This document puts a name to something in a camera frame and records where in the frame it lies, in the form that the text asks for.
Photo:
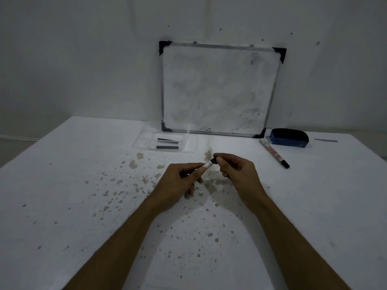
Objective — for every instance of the person's left hand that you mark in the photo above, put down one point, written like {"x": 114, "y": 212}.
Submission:
{"x": 172, "y": 185}

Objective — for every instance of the person's right hand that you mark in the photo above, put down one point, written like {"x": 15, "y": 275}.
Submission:
{"x": 242, "y": 181}

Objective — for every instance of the person's right fingers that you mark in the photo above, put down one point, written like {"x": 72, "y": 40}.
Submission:
{"x": 226, "y": 161}

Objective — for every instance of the person's left fingers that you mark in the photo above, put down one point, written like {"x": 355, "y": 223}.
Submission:
{"x": 193, "y": 178}

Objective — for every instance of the white marker with black cap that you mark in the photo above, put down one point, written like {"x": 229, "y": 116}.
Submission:
{"x": 206, "y": 164}

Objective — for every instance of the person's left forearm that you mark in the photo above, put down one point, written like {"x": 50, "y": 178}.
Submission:
{"x": 121, "y": 250}

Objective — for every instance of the person's right forearm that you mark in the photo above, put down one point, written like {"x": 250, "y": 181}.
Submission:
{"x": 296, "y": 250}

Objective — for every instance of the dark grey bar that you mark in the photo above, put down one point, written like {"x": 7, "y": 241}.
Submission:
{"x": 167, "y": 146}

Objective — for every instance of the clear plastic tray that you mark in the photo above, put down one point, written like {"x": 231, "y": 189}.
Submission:
{"x": 165, "y": 141}

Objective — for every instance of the thin black strip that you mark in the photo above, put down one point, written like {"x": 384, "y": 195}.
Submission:
{"x": 167, "y": 139}

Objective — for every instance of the white marker with red print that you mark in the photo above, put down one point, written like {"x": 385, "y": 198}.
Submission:
{"x": 273, "y": 153}

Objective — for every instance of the blue and black board eraser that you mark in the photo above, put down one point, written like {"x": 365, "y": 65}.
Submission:
{"x": 289, "y": 137}

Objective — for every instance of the whiteboard with black corners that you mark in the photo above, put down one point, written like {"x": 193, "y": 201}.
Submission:
{"x": 219, "y": 89}

